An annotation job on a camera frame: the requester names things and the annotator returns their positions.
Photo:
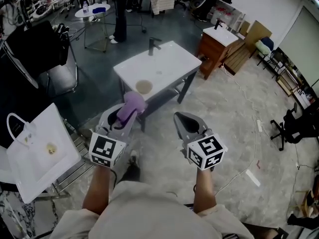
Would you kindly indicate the black white striped garment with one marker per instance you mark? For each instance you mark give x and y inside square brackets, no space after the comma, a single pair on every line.
[61,32]

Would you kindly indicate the small white sink top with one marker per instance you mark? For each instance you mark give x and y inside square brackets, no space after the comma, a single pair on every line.
[224,36]

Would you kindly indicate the person's right forearm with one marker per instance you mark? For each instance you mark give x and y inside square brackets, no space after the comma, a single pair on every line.
[204,193]

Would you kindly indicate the brown cardboard sheet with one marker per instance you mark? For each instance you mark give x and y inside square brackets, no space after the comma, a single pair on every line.
[259,30]

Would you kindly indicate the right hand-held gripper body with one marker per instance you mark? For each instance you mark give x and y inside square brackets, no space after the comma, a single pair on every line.
[207,151]

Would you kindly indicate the black metal sink stand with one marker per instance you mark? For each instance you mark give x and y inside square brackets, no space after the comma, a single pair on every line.
[183,91]

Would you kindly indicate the white arched faucet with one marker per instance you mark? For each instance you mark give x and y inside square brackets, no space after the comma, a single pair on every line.
[27,129]

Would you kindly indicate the white power strip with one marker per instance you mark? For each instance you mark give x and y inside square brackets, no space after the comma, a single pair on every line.
[259,126]

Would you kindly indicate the person's white shoe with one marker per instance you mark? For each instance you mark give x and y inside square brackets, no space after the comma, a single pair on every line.
[134,154]

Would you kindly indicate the brown wooden cabinet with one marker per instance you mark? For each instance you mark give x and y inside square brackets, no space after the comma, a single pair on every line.
[211,51]

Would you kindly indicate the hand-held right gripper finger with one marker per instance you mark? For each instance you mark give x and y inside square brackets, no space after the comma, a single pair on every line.
[197,119]
[180,131]

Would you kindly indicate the metal slatted sink stand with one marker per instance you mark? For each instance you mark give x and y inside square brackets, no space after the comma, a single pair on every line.
[81,146]

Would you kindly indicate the person's black trouser leg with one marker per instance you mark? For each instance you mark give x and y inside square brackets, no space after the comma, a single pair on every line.
[132,170]

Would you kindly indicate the black office chair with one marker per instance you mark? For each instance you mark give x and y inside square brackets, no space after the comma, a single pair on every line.
[294,128]

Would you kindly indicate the white sink with white faucet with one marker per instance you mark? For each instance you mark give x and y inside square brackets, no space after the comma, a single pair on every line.
[57,128]

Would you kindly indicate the blue chair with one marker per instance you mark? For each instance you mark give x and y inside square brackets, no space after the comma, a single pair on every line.
[269,42]

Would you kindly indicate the small black faucet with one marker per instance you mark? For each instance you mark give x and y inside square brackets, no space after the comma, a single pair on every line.
[218,25]

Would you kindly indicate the beige bowl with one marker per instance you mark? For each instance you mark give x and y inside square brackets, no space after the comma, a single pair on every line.
[143,86]

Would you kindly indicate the clear plastic bottle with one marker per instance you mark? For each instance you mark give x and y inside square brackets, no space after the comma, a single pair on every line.
[86,7]

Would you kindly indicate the dark navy blue object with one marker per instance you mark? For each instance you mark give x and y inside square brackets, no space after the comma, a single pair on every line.
[99,10]

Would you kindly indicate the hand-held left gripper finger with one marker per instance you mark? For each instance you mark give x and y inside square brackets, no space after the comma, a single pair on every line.
[130,127]
[104,116]

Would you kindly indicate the yellowish residue lump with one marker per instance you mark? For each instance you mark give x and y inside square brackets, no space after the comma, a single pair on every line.
[51,148]

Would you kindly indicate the person's beige shirt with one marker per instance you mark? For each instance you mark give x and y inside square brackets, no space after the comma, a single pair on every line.
[149,213]

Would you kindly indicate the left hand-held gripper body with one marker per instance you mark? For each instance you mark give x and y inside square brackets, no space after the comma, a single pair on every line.
[104,148]

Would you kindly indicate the light green cushion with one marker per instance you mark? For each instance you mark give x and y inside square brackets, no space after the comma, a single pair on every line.
[262,48]

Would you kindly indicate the wooden slatted pallet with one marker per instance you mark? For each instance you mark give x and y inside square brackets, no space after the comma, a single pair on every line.
[239,58]

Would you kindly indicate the white oval side table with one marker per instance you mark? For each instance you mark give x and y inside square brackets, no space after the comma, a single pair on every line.
[82,13]

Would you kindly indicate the person's left forearm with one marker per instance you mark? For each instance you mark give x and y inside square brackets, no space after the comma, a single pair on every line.
[98,190]

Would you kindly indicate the black fabric bag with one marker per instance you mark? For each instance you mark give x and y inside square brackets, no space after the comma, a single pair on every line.
[37,46]

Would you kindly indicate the large white sink basin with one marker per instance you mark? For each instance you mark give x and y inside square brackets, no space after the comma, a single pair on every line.
[169,63]

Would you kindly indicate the metal frame chair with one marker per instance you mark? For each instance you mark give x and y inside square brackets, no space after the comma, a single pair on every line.
[62,76]

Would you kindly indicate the tall black faucet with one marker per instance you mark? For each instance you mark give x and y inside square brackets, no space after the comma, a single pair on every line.
[151,47]

